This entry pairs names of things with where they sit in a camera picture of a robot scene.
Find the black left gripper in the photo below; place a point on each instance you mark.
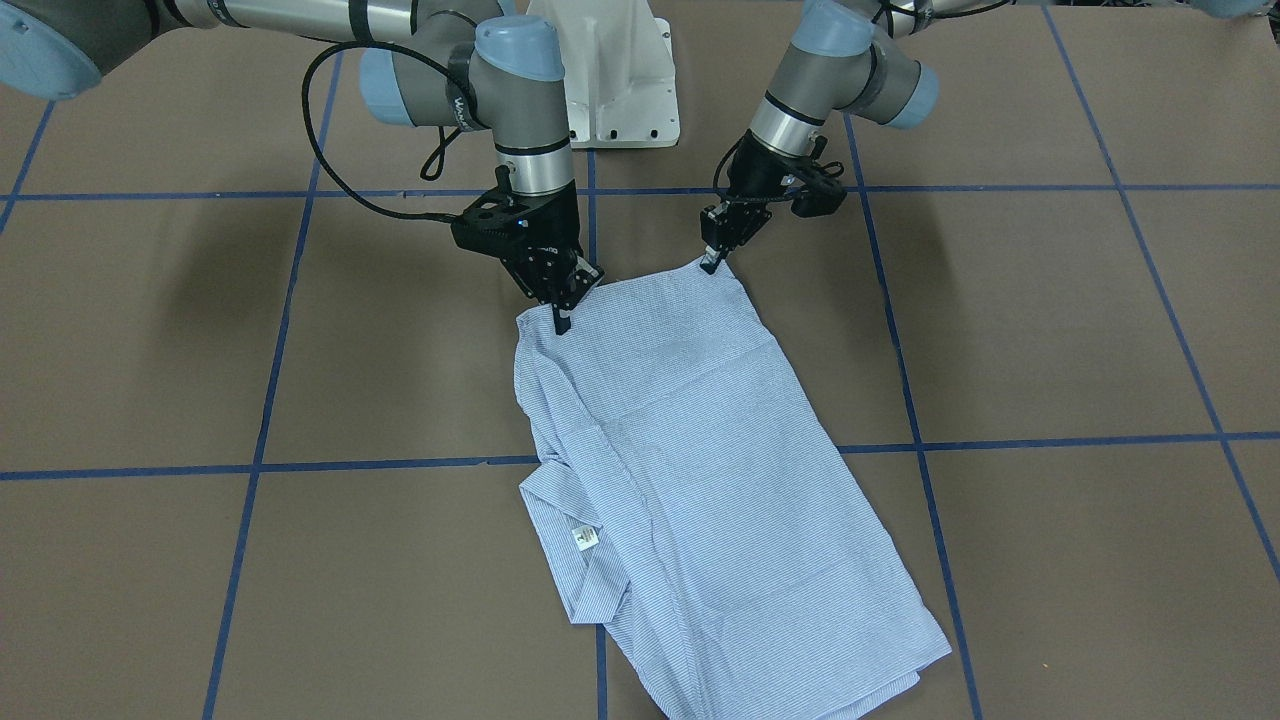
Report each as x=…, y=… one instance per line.
x=752, y=176

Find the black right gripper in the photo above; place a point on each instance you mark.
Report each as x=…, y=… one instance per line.
x=553, y=228

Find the blue striped button shirt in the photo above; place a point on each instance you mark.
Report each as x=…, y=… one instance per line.
x=688, y=500

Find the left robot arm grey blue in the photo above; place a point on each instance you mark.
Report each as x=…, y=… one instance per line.
x=842, y=59

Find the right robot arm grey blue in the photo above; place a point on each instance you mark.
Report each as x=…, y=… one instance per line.
x=459, y=67

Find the brown table mat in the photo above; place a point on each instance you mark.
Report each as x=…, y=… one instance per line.
x=261, y=448

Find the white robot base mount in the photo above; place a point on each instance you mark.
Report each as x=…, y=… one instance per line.
x=619, y=73

